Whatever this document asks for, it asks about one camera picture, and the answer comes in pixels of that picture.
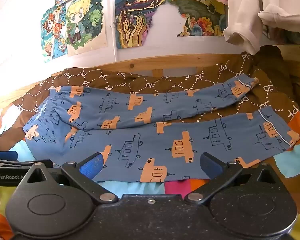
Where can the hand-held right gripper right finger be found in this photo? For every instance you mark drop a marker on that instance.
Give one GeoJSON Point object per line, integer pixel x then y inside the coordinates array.
{"type": "Point", "coordinates": [209, 164]}

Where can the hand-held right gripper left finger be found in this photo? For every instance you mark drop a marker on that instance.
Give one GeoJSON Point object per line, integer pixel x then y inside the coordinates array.
{"type": "Point", "coordinates": [91, 167]}

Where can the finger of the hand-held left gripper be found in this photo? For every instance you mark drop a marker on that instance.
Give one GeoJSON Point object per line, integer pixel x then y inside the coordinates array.
{"type": "Point", "coordinates": [5, 155]}

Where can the blue car-print pants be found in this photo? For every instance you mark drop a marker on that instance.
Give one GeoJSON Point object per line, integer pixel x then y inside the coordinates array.
{"type": "Point", "coordinates": [145, 135]}

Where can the colourful patchwork bed sheet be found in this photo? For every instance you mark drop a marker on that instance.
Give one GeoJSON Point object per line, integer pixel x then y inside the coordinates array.
{"type": "Point", "coordinates": [290, 152]}

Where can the brown patterned blanket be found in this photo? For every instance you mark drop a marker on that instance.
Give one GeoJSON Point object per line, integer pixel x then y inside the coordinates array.
{"type": "Point", "coordinates": [165, 82]}

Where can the white hanging garment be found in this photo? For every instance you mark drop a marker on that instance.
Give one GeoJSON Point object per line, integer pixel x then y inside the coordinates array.
{"type": "Point", "coordinates": [260, 10]}

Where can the orange-haired character wall poster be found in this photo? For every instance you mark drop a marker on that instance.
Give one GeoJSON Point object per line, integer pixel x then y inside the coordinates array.
{"type": "Point", "coordinates": [52, 35]}

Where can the white wall pipe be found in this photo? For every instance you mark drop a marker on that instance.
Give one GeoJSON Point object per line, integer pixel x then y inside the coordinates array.
{"type": "Point", "coordinates": [113, 35]}

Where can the blond character wall poster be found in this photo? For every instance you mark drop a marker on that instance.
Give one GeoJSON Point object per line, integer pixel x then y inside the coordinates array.
{"type": "Point", "coordinates": [86, 22]}

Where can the colourful landscape wall poster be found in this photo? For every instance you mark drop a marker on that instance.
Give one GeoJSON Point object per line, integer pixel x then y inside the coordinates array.
{"type": "Point", "coordinates": [202, 10]}

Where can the swirly night sky wall poster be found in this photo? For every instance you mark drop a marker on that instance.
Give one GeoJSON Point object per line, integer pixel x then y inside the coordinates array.
{"type": "Point", "coordinates": [136, 12]}

